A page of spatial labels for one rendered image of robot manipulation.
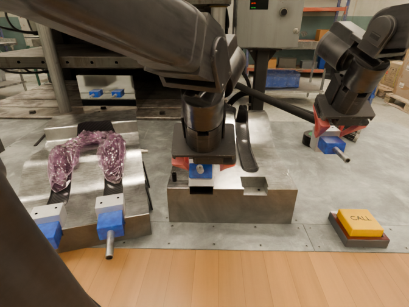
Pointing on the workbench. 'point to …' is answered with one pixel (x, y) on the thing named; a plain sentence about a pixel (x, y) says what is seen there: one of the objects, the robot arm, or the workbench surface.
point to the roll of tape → (307, 137)
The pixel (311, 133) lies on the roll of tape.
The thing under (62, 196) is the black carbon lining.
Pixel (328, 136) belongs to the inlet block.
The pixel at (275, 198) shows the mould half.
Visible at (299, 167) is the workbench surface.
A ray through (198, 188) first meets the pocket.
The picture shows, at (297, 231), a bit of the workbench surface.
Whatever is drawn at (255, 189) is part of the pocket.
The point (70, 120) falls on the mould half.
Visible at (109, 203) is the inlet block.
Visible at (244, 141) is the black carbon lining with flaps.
